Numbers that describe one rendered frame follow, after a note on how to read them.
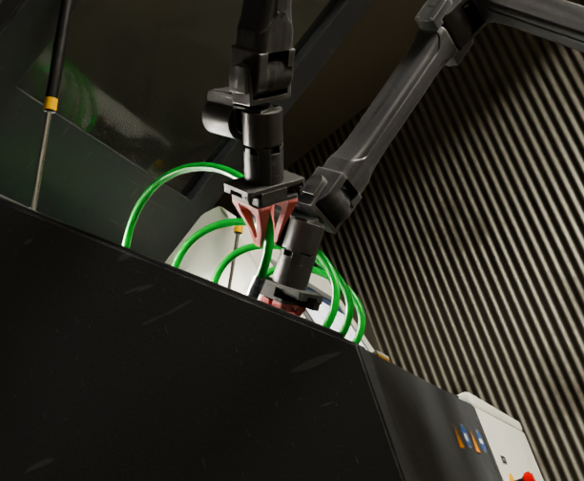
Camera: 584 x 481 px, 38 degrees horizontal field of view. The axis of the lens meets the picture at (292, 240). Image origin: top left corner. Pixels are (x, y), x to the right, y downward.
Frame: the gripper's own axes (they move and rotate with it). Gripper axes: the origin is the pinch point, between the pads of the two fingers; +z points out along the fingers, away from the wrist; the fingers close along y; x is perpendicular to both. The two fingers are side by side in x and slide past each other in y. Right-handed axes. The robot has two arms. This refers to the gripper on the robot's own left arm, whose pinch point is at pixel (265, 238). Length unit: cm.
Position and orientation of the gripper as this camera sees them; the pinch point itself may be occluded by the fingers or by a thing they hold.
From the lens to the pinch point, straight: 125.3
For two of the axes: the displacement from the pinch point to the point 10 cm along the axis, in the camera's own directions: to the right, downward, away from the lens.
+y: -7.7, 2.6, -5.8
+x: 6.4, 2.9, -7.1
